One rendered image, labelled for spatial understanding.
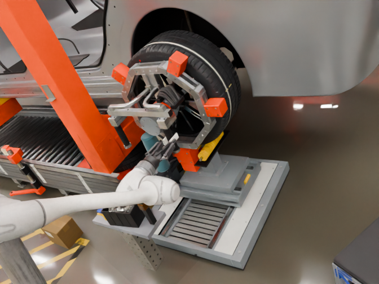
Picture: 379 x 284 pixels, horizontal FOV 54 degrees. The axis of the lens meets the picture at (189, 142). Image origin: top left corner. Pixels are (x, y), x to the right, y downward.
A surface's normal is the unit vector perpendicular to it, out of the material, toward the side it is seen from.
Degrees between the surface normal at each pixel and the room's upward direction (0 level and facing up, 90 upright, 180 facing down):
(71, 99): 90
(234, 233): 0
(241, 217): 0
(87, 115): 90
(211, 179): 0
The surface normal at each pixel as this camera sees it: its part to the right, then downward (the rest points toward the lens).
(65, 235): 0.80, 0.09
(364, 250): -0.33, -0.77
